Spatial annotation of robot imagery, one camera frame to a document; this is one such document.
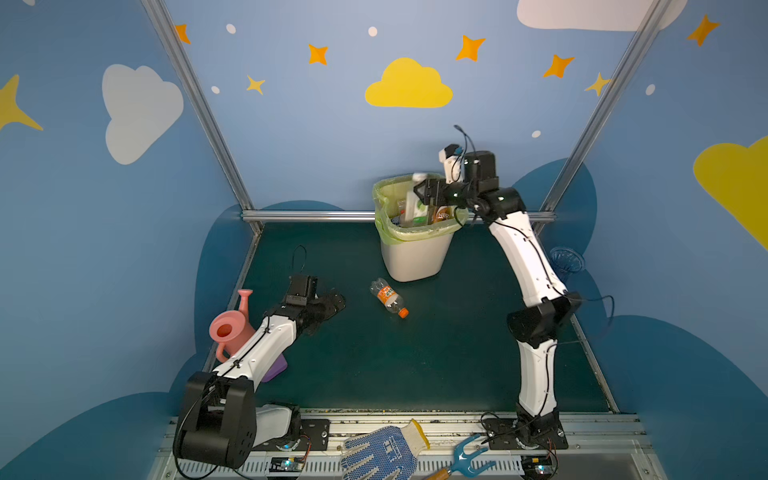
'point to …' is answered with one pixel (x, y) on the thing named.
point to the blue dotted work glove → (388, 453)
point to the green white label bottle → (416, 213)
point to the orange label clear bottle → (390, 299)
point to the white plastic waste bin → (416, 259)
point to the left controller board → (286, 464)
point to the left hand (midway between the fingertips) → (339, 306)
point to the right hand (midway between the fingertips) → (431, 181)
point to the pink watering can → (232, 329)
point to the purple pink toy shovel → (279, 365)
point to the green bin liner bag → (390, 195)
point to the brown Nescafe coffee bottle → (443, 213)
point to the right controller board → (537, 467)
